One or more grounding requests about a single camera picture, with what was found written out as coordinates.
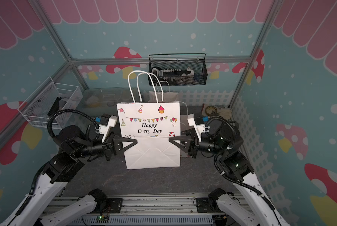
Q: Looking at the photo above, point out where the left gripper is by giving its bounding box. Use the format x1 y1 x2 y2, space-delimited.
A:
74 131 138 162

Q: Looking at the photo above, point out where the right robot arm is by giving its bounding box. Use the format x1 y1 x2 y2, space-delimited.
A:
168 114 288 226

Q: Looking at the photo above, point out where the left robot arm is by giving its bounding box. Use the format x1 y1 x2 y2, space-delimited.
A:
1 109 138 226

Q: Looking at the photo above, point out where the roll of brown tape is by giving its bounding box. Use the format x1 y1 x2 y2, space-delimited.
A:
205 106 217 116

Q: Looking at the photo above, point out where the clear plastic storage box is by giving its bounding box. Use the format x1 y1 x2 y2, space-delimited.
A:
76 87 133 117

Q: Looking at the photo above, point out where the green circuit board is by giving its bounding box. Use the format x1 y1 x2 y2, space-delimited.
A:
95 216 110 224

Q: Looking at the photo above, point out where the black white device in basket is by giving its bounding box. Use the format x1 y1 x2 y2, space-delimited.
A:
151 68 195 83

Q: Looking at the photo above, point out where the black item in white basket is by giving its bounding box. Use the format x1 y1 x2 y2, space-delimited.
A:
47 97 62 117

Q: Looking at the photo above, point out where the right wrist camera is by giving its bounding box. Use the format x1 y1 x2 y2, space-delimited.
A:
187 113 209 142

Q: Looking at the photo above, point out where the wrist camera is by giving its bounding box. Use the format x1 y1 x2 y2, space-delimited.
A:
95 114 118 143
187 113 209 142

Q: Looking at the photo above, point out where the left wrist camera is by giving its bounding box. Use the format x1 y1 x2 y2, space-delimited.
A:
95 114 118 143

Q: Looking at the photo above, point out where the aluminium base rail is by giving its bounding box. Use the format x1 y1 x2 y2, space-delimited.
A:
39 193 279 226

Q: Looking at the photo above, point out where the black wire mesh basket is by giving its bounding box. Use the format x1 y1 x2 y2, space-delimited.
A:
148 53 208 86

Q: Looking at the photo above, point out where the white wire mesh basket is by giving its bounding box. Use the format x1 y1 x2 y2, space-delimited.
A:
18 78 83 128

